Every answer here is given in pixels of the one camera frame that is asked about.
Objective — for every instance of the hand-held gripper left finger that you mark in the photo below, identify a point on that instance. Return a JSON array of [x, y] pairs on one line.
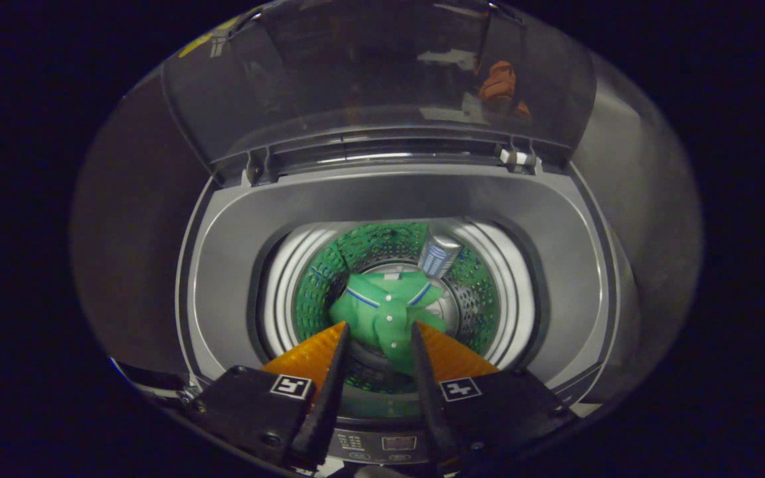
[[326, 405]]

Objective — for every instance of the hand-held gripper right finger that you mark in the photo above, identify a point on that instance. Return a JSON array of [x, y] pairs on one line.
[[430, 405]]

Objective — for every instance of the green polo shirt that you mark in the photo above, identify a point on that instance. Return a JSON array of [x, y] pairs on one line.
[[382, 309]]

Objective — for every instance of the dark glass washing machine lid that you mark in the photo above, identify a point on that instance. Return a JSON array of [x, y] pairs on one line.
[[356, 73]]

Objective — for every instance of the white lint filter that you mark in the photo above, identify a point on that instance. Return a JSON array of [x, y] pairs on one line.
[[439, 255]]

